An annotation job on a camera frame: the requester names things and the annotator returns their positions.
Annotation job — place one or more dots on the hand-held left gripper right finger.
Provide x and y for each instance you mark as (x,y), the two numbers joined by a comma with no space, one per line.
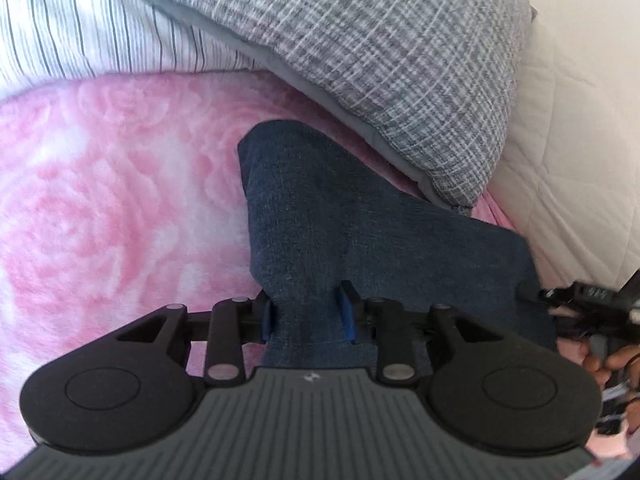
(346,312)

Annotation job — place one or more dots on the person's right hand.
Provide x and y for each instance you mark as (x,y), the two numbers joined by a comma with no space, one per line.
(617,360)

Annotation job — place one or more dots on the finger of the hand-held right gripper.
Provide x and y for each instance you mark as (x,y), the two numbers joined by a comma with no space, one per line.
(542,294)

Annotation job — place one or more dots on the dark striped cloth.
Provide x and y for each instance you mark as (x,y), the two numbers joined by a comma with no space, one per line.
(617,410)

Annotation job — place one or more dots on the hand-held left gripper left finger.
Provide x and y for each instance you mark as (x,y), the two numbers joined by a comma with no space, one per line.
(266,320)

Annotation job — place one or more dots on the lilac striped quilt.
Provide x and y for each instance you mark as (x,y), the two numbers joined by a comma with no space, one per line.
(75,20)

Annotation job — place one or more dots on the grey plaid pillow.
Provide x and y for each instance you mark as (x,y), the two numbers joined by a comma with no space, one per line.
(375,60)

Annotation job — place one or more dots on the white quilted headboard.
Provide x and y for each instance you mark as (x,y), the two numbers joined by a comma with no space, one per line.
(575,135)

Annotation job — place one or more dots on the blue denim jeans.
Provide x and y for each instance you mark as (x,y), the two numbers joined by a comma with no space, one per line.
(350,220)

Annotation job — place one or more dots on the pink floral blanket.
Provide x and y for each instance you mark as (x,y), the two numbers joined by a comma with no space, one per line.
(100,200)

